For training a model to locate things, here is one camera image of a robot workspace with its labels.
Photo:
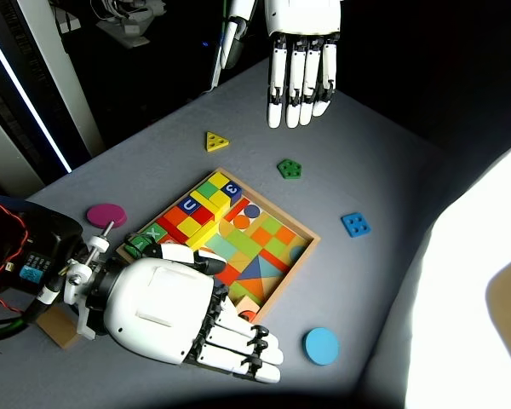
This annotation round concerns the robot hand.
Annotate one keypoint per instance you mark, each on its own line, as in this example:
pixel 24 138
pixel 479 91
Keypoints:
pixel 153 307
pixel 302 17

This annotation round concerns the plain rectangular wood block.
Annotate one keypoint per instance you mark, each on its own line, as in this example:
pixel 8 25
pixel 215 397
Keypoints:
pixel 57 326

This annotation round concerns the wooden block tray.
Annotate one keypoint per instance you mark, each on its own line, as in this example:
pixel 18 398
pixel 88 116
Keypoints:
pixel 260 247

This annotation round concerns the green pentagon block with holes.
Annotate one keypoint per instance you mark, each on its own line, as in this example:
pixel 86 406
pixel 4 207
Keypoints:
pixel 289 169

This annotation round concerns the yellow triangle block with holes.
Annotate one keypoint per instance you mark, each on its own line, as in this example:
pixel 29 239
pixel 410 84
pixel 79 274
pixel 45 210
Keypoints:
pixel 215 142

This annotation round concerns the blue square block with holes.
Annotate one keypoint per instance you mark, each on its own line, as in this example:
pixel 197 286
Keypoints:
pixel 356 225

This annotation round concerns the white thin pole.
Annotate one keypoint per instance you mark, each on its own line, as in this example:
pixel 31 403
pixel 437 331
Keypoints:
pixel 216 72

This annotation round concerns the magenta round disc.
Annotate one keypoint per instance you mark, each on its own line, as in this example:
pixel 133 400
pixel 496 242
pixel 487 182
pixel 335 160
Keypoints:
pixel 104 214

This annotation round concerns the blue round disc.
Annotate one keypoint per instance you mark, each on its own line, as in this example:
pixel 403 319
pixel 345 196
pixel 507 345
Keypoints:
pixel 321 346

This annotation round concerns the grey table cloth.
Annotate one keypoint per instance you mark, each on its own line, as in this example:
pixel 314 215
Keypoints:
pixel 366 179

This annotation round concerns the white machine parts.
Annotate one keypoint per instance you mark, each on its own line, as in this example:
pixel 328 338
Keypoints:
pixel 128 32

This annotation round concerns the grey side panel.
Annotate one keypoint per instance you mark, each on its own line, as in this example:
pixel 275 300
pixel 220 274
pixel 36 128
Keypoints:
pixel 4 162

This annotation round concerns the white light strip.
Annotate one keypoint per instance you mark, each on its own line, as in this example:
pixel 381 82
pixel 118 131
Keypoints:
pixel 25 93

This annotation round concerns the white frame post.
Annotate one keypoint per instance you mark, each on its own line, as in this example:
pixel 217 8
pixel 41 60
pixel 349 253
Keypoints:
pixel 59 64

